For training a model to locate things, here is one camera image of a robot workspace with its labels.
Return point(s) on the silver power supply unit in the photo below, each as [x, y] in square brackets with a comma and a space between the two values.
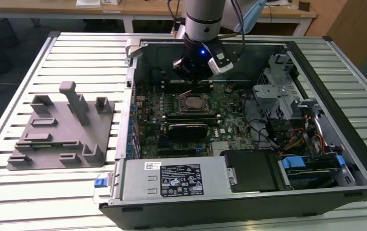
[137, 183]

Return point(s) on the black expansion slot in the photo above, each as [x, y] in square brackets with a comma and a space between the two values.
[176, 152]

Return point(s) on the black open PC case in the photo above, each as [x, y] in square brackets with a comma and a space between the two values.
[201, 214]

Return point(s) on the small dark box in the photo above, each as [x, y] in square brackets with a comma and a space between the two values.
[304, 6]

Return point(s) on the CPU socket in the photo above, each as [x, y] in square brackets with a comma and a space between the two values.
[179, 107]

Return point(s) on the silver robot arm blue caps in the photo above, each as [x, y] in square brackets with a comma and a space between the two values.
[201, 21]

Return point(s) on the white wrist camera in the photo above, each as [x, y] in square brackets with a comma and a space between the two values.
[220, 62]

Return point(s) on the black RAM stick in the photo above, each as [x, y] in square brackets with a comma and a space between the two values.
[192, 122]

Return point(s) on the black plastic shroud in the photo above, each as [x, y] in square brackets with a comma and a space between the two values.
[254, 170]

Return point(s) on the wooden cabinet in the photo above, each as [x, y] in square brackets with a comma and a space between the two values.
[356, 29]

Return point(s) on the grey parts rack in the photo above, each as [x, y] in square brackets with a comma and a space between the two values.
[71, 134]

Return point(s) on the grey metal drive cage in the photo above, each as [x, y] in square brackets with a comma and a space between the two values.
[272, 93]

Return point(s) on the green RAM stick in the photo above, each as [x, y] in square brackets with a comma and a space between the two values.
[57, 145]

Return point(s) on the white box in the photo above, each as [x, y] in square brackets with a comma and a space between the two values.
[88, 3]

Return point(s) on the wooden desk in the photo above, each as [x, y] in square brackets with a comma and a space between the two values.
[41, 10]

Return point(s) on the thin metal locking lever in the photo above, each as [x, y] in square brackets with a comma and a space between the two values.
[191, 92]

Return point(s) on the blue case latch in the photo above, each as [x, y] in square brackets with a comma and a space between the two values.
[100, 182]

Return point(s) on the silver CPU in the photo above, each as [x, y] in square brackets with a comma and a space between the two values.
[195, 102]

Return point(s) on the silver chipset heatsink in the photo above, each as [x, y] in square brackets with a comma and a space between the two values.
[222, 147]

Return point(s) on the hard disk in blue carrier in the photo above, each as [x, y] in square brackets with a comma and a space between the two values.
[294, 162]

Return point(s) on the black graphics card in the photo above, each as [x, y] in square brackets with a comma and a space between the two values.
[185, 132]

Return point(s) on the green motherboard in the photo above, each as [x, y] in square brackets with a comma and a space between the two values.
[234, 113]

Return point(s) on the black RAM slot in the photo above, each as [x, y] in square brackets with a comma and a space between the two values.
[173, 89]
[169, 83]

